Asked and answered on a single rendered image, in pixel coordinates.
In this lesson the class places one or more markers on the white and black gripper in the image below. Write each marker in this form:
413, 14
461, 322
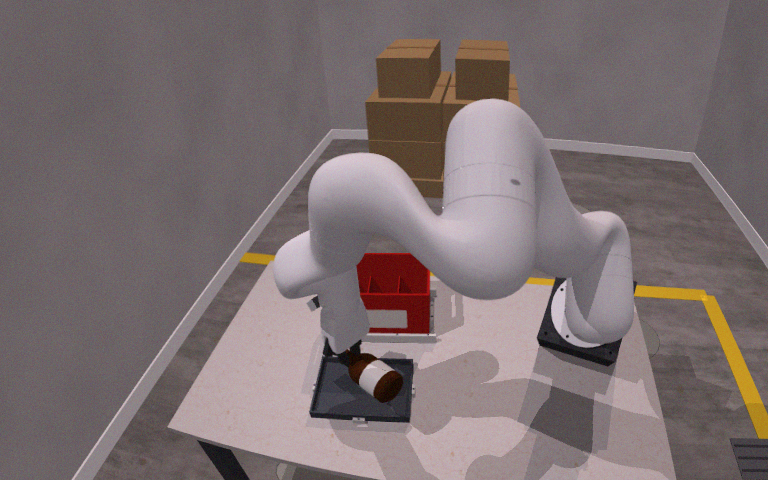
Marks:
343, 332

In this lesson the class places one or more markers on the brown bottle with white label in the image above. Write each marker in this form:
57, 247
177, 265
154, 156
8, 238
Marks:
374, 376

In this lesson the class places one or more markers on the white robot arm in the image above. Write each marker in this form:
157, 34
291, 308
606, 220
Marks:
502, 194

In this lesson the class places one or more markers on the red open-top crate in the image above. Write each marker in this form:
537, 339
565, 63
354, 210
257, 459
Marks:
396, 297

